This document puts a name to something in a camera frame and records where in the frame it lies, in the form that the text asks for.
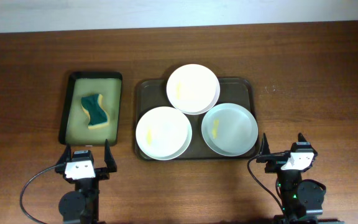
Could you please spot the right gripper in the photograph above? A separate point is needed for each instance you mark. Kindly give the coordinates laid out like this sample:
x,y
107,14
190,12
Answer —
x,y
276,162

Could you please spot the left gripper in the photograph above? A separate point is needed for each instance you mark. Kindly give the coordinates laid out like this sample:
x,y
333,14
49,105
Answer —
x,y
104,174

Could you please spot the green yellow sponge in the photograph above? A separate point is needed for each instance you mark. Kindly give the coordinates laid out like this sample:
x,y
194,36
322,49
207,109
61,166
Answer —
x,y
92,105

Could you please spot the pale grey plate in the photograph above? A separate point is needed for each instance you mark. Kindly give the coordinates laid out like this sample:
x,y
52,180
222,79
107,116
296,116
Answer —
x,y
229,129

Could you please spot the white plate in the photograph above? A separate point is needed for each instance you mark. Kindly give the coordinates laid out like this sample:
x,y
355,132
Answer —
x,y
163,133
193,89

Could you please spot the white plate top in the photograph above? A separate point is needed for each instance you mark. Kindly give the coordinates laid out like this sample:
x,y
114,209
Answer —
x,y
193,89

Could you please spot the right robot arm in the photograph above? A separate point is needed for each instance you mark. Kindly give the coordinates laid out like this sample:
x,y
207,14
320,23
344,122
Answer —
x,y
301,199

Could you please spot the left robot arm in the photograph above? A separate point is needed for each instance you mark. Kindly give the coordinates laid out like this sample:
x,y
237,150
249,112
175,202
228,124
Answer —
x,y
81,205

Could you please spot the black soapy water tray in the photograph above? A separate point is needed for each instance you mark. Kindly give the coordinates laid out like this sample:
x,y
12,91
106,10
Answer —
x,y
72,78

